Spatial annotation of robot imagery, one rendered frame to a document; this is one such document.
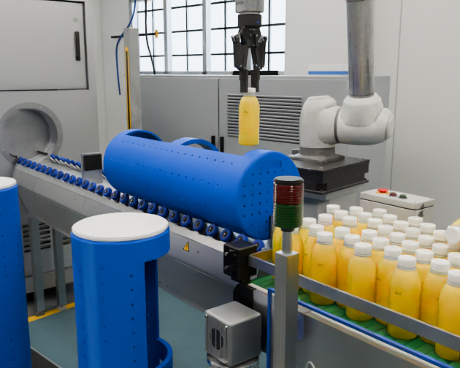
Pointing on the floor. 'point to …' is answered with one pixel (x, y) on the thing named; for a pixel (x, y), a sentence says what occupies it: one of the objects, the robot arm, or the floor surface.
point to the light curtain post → (132, 78)
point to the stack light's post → (285, 309)
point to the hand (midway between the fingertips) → (249, 81)
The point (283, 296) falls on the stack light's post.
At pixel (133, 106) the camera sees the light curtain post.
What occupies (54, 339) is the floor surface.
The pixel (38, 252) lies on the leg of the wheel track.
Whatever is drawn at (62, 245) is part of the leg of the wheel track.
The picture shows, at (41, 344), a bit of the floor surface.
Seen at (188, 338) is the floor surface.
